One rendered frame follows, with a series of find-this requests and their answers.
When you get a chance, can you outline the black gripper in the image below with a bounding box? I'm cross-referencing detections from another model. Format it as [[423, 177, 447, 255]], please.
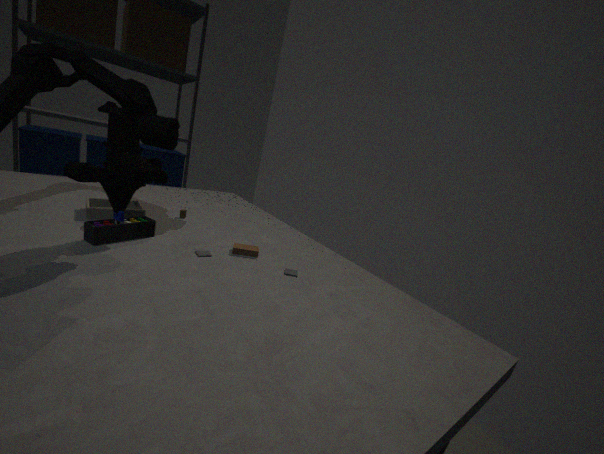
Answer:
[[64, 137, 168, 213]]

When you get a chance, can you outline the blue fuse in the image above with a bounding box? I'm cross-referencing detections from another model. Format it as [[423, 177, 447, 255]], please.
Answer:
[[113, 209, 125, 224]]

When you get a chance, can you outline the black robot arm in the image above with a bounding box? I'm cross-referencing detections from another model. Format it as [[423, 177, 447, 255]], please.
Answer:
[[0, 43, 180, 185]]

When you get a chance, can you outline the beige open tray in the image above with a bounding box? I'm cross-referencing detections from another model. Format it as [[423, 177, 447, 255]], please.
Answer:
[[86, 198, 146, 220]]

